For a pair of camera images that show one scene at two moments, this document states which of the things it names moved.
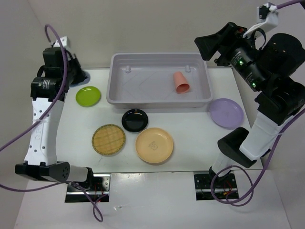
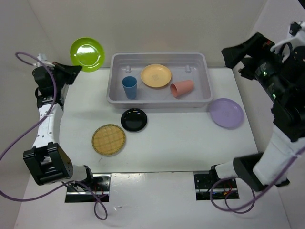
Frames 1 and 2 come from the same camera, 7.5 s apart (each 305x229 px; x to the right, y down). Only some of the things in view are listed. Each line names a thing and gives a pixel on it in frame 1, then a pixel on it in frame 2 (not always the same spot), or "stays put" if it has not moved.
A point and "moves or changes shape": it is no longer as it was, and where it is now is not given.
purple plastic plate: [226, 113] stays put
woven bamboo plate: [108, 139] stays put
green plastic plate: [88, 96] -> [88, 53]
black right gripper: [208, 45] -> [266, 46]
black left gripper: [83, 75] -> [73, 71]
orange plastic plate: [154, 146] -> [156, 76]
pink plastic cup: [182, 86] moves or changes shape
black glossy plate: [134, 120] stays put
